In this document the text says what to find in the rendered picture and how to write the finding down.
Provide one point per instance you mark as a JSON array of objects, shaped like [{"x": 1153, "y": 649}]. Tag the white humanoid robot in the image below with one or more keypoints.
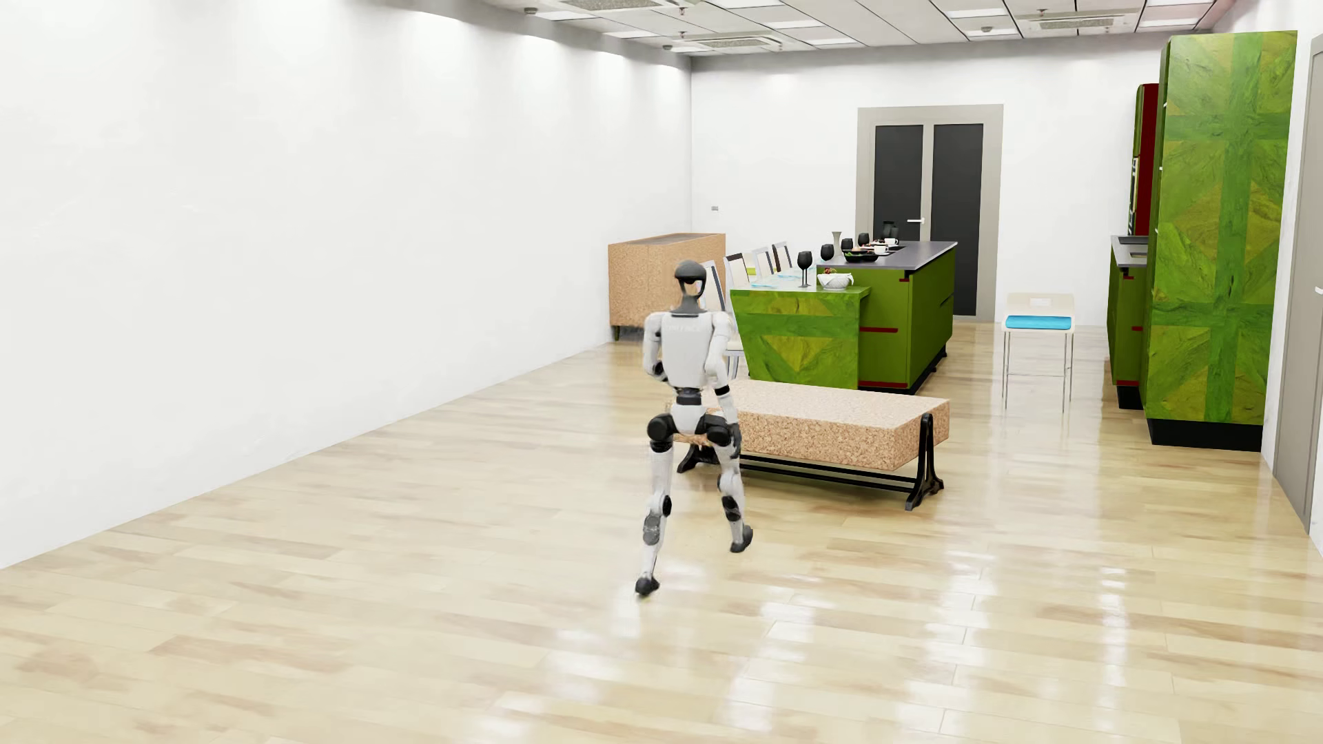
[{"x": 688, "y": 351}]

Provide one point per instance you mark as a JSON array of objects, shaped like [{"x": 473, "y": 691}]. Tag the cork sideboard cabinet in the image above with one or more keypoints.
[{"x": 651, "y": 277}]

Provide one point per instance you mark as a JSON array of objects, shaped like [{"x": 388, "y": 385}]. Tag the white dining chair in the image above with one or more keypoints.
[
  {"x": 782, "y": 255},
  {"x": 762, "y": 260},
  {"x": 716, "y": 284},
  {"x": 737, "y": 270}
]

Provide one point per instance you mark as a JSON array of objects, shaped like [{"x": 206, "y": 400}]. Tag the green dining table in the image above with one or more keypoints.
[{"x": 798, "y": 336}]

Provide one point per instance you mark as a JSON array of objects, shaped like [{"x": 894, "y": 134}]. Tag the cork top coffee table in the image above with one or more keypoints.
[{"x": 827, "y": 419}]

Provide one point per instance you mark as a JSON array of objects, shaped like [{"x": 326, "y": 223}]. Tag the white bowl with fruit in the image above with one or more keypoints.
[{"x": 835, "y": 278}]

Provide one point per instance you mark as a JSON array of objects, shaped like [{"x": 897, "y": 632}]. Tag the green kitchen island counter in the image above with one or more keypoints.
[{"x": 910, "y": 305}]

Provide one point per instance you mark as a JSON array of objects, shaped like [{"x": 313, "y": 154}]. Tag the grey double door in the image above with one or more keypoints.
[{"x": 928, "y": 191}]

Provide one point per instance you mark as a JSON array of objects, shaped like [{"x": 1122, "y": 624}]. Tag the stool with blue cushion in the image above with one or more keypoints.
[{"x": 1038, "y": 329}]

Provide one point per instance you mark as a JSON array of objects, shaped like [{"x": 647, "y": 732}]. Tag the low green counter cabinet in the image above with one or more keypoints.
[{"x": 1126, "y": 310}]

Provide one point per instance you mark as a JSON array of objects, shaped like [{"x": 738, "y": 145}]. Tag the dark red tall cabinet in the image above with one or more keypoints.
[{"x": 1144, "y": 155}]

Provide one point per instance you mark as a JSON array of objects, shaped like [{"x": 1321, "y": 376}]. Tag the tall green cabinet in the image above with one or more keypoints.
[{"x": 1220, "y": 227}]

